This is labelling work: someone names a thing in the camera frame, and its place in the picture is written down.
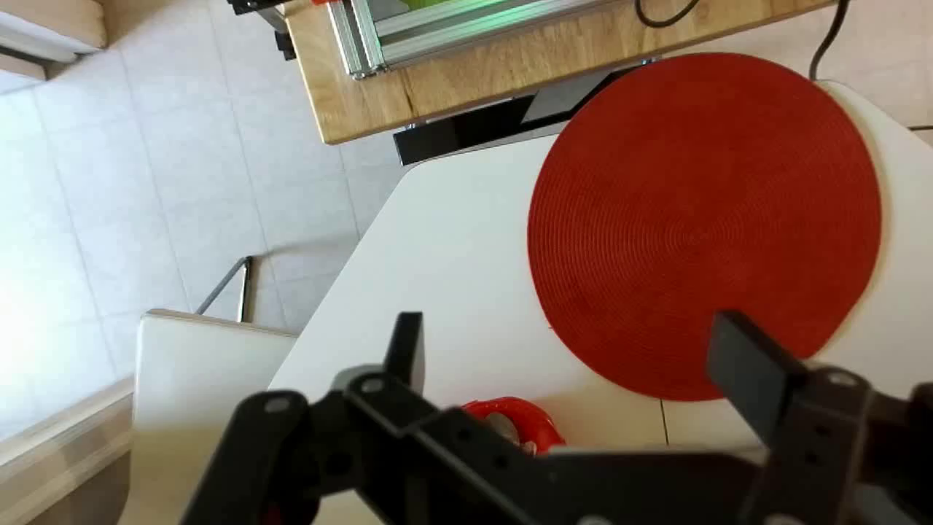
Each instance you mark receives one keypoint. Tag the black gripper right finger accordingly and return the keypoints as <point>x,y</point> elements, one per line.
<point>752,376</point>

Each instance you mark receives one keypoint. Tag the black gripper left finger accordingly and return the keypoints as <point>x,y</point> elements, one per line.
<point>408,352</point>

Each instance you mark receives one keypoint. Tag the large red round plate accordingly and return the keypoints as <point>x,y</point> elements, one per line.
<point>701,222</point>

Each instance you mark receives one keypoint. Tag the red bowl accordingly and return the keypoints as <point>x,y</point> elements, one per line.
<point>510,422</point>

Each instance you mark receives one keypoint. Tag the white chair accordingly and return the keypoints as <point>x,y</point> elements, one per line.
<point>194,409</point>

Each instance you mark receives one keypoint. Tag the aluminium frame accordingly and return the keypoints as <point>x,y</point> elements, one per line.
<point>427,31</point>

